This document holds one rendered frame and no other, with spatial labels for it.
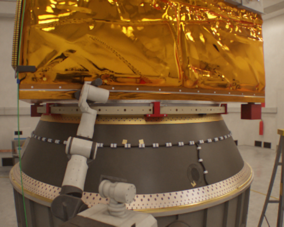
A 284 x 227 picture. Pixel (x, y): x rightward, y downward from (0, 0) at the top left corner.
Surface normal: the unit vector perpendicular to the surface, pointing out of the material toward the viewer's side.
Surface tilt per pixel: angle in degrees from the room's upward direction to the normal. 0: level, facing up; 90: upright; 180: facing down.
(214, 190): 43
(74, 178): 50
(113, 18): 87
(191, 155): 62
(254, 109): 90
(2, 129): 90
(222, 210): 90
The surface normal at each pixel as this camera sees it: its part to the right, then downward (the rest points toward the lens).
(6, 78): 0.43, 0.03
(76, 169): 0.25, -0.62
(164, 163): 0.21, -0.44
